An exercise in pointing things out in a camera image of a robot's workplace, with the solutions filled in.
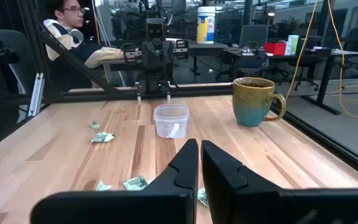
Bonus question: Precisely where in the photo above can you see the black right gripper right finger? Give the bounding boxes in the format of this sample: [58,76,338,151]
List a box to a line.
[201,139,358,224]

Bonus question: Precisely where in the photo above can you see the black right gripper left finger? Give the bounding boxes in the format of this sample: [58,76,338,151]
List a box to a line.
[29,138,200,224]

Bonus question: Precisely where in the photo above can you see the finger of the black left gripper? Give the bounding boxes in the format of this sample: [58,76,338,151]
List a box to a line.
[174,39,190,60]
[121,43,142,65]

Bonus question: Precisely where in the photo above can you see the grey side table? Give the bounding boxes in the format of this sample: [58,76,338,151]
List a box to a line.
[165,37,229,77]

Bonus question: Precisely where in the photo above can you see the white and yellow wipes canister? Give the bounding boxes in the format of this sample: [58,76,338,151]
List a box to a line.
[196,6,216,45]

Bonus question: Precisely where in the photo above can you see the clear square plastic tub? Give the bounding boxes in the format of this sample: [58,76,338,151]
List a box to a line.
[153,104,190,139]

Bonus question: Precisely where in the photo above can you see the person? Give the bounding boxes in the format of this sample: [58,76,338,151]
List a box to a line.
[42,0,126,70]

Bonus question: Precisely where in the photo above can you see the dark mesh office chair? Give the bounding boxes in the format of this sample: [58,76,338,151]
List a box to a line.
[216,24,270,82]

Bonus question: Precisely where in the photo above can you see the olive and teal ceramic mug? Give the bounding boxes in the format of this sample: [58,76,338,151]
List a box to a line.
[232,77,287,128]

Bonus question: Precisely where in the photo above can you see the red plastic bin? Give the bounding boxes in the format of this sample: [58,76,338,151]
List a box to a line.
[263,42,287,57]

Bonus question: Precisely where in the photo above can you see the grey office chair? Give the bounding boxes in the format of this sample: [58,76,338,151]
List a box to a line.
[0,29,42,96]

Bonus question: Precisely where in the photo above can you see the black office desk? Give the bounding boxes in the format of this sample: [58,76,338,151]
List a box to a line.
[222,46,358,116]

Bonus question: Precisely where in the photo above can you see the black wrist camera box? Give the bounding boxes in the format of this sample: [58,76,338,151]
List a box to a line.
[144,17,165,40]

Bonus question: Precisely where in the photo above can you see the silver aluminium extrusion bracket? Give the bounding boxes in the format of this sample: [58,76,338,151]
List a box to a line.
[27,72,45,118]

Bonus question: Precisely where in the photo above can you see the yellow cable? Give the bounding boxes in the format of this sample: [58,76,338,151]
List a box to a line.
[326,0,358,123]
[285,0,319,101]

